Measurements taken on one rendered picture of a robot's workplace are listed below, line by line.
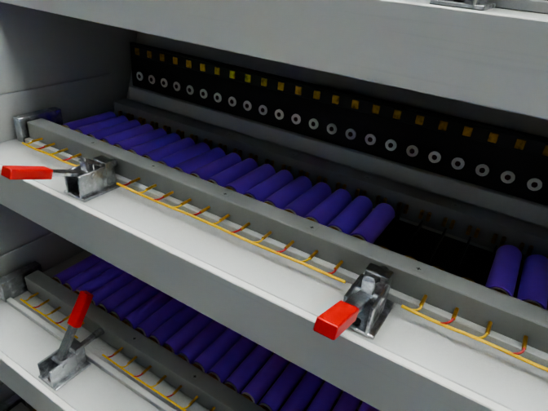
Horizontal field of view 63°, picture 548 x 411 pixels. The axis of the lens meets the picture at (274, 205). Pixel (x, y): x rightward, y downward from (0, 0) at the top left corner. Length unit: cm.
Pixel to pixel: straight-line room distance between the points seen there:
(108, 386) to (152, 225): 19
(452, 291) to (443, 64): 14
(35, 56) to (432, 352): 49
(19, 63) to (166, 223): 27
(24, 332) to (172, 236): 27
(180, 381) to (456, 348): 27
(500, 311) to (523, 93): 13
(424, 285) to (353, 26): 17
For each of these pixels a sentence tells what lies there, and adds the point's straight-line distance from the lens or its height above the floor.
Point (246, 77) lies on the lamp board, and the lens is 49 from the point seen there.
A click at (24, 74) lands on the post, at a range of 57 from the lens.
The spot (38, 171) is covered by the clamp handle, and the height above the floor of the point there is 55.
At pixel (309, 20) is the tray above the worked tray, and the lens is 30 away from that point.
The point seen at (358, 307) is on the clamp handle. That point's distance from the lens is 27.
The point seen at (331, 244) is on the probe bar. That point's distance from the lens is 33.
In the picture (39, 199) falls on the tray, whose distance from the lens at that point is 47.
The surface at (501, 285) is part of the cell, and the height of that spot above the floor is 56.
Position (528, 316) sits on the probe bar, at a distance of 32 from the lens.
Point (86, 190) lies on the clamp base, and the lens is 42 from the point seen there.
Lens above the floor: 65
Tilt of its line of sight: 13 degrees down
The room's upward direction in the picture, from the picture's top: 14 degrees clockwise
